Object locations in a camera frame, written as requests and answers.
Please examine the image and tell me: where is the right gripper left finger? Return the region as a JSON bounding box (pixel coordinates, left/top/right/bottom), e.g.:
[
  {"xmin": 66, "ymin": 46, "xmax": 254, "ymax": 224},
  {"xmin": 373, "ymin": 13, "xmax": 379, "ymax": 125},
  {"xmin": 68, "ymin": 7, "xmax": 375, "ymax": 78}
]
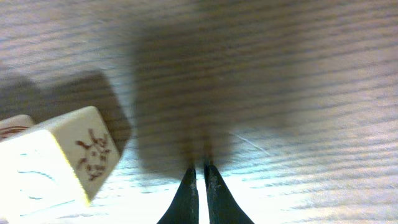
[{"xmin": 157, "ymin": 168, "xmax": 199, "ymax": 224}]

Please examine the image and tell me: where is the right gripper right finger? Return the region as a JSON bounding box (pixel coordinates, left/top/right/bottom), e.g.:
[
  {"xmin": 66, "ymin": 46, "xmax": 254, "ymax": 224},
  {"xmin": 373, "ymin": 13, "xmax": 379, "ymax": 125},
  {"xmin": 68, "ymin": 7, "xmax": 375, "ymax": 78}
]
[{"xmin": 204, "ymin": 164, "xmax": 254, "ymax": 224}]

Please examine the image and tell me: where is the yellow block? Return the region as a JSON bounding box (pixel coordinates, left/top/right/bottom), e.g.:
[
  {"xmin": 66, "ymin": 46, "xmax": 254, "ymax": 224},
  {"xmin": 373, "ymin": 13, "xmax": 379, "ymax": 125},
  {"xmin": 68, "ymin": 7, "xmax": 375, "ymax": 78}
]
[{"xmin": 1, "ymin": 106, "xmax": 120, "ymax": 223}]

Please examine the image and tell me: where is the blue P block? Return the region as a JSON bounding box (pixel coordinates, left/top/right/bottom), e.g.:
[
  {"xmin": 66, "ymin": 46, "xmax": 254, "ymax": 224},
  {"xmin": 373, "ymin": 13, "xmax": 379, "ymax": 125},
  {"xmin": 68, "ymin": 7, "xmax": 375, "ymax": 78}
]
[{"xmin": 1, "ymin": 114, "xmax": 35, "ymax": 141}]

